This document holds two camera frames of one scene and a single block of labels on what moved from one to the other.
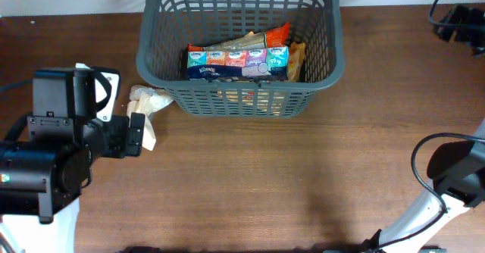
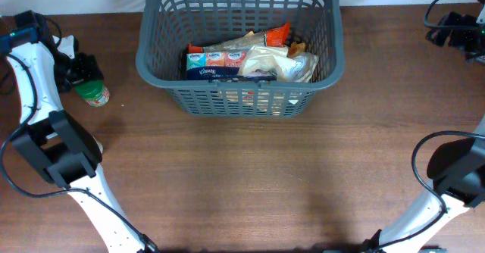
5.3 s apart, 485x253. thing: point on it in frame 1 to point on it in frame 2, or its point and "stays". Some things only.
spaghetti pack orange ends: [273, 36] stays
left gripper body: [120, 138] to [76, 70]
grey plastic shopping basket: [242, 48] stays
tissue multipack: [273, 62] stays
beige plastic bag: [147, 100] to [274, 60]
